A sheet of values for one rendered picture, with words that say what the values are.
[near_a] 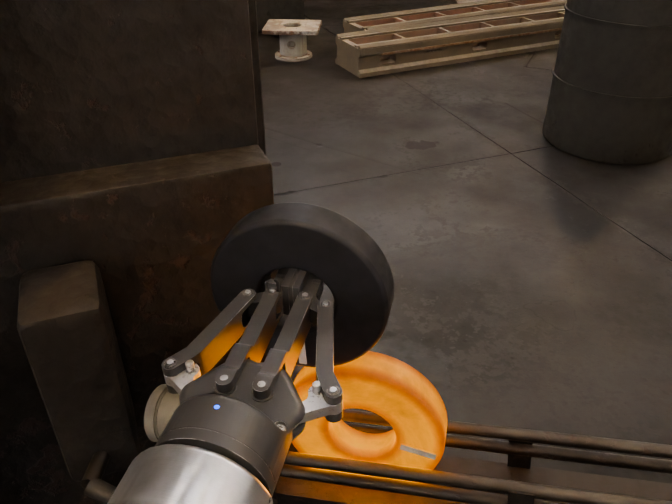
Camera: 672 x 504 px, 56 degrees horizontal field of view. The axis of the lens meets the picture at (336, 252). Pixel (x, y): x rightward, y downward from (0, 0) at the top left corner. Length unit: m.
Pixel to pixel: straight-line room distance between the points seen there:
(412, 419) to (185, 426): 0.26
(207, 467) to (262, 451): 0.04
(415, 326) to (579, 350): 0.45
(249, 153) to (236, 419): 0.43
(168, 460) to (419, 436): 0.30
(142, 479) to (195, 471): 0.03
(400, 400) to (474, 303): 1.41
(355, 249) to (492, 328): 1.42
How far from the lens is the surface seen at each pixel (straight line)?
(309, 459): 0.63
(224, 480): 0.35
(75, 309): 0.66
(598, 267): 2.25
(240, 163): 0.72
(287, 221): 0.48
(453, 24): 4.47
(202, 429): 0.37
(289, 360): 0.45
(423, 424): 0.59
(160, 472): 0.35
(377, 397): 0.57
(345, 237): 0.48
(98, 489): 0.75
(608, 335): 1.96
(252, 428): 0.38
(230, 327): 0.47
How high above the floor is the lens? 1.17
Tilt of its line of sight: 33 degrees down
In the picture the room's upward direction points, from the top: straight up
